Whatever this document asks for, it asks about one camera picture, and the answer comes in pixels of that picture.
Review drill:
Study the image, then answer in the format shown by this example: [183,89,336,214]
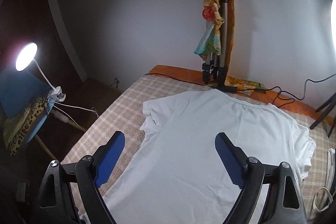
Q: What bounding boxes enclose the colourful floral scarf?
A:
[194,0,266,96]

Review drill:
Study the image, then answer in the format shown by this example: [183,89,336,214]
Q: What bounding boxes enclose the blue chair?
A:
[1,68,51,150]

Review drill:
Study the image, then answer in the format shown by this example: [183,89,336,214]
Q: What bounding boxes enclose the folded silver tripod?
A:
[202,0,230,92]

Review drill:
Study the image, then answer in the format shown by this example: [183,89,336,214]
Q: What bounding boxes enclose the white t-shirt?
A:
[104,89,316,223]

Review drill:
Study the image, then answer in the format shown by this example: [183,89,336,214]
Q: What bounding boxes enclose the black power cable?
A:
[143,72,336,109]

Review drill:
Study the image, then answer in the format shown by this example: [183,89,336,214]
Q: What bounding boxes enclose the white lamp cable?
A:
[51,103,100,132]

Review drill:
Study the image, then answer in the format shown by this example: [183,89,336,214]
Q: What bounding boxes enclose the plaid beige bed blanket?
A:
[63,75,335,213]

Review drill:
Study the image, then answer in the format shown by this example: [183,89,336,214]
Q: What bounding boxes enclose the leopard print cloth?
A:
[3,97,47,156]

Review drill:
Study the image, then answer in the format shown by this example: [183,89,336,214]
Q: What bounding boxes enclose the black ring light tripod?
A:
[309,93,336,130]

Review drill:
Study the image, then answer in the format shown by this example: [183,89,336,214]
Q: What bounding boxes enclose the white clip desk lamp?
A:
[15,42,66,102]

